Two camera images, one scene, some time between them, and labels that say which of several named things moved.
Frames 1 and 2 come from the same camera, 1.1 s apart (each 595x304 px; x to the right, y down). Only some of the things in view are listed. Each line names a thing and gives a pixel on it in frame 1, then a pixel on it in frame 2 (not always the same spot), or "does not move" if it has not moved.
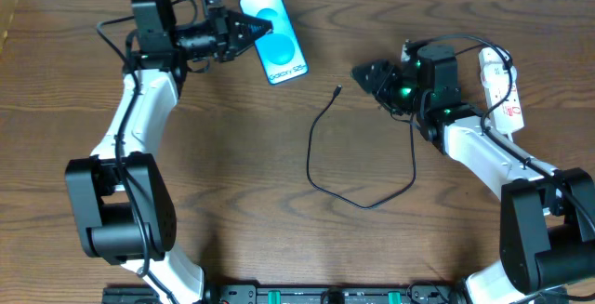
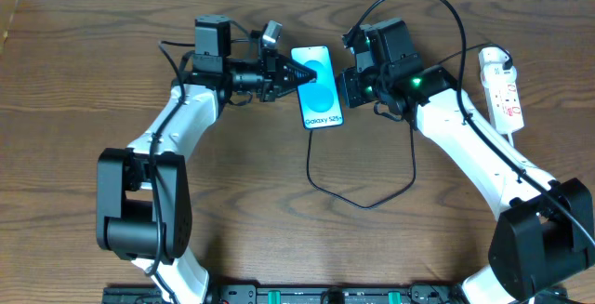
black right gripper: x=388 y=85 -> x=347 y=88
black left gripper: x=222 y=37 -> x=270 y=77
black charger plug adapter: x=508 y=64 does not move
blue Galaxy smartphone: x=281 y=49 -> x=319 y=100
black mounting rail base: x=296 y=294 does not move
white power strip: x=495 y=78 does not move
